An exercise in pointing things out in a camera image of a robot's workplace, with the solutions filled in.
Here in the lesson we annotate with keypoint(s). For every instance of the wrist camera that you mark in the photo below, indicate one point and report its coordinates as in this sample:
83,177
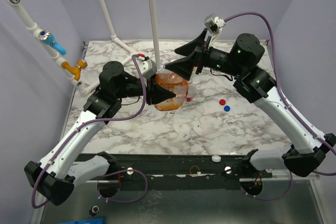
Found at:
215,25
148,67

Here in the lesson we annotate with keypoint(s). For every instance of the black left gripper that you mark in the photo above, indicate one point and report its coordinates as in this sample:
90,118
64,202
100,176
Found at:
158,94

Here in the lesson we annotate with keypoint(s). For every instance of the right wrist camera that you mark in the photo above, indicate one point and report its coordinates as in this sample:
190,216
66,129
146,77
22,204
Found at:
215,25

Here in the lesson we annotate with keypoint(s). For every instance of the blue object at edge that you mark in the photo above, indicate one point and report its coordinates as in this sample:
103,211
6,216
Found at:
86,221

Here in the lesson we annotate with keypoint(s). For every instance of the blue bottle cap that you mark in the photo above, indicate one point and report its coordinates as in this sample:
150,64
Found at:
227,108

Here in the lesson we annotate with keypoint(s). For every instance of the crushed bottle orange label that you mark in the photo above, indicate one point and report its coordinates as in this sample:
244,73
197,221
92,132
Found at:
174,84

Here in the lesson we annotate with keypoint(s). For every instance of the small bottle red label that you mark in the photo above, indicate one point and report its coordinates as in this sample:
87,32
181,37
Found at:
191,90

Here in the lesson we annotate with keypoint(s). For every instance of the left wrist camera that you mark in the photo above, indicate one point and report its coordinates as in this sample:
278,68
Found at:
148,67

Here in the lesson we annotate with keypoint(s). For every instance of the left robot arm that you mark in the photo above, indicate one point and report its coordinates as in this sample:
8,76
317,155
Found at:
55,176

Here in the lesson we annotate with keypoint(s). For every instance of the white cap on table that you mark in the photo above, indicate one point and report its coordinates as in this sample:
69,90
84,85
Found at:
216,158

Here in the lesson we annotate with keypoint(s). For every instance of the yellow plastic faucet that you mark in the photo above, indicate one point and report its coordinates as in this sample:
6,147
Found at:
76,70

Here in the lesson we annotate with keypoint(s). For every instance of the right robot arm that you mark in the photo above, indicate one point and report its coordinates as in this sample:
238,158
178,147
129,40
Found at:
309,145

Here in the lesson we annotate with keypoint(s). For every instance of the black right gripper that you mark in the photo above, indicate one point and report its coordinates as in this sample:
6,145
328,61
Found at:
199,57

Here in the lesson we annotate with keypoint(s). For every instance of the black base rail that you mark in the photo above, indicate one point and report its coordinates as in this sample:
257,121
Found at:
180,172

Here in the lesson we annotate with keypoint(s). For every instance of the red bottle cap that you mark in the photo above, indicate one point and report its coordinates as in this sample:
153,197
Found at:
222,102

